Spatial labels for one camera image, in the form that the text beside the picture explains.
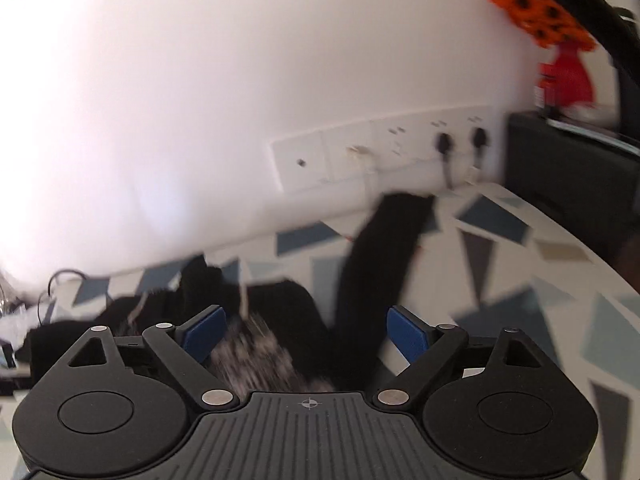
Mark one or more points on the black cabinet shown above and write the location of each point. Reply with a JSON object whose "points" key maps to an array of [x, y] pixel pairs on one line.
{"points": [[560, 170]]}

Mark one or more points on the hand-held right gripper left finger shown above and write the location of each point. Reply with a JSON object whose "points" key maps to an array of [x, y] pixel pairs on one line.
{"points": [[205, 332]]}

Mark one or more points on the papers on cabinet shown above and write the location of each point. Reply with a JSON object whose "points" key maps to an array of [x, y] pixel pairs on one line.
{"points": [[590, 132]]}

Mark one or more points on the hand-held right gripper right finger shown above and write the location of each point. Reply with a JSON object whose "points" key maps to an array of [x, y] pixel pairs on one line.
{"points": [[407, 336]]}

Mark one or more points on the white wall socket strip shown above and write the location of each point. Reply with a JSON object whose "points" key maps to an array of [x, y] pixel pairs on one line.
{"points": [[300, 147]]}

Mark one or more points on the black power plug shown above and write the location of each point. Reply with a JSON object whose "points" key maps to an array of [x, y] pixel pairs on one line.
{"points": [[443, 144], [479, 138]]}

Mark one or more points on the orange artificial flowers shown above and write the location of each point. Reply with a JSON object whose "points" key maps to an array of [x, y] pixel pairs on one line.
{"points": [[542, 7]]}

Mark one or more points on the black pants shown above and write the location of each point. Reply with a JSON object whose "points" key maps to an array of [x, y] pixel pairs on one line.
{"points": [[370, 280]]}

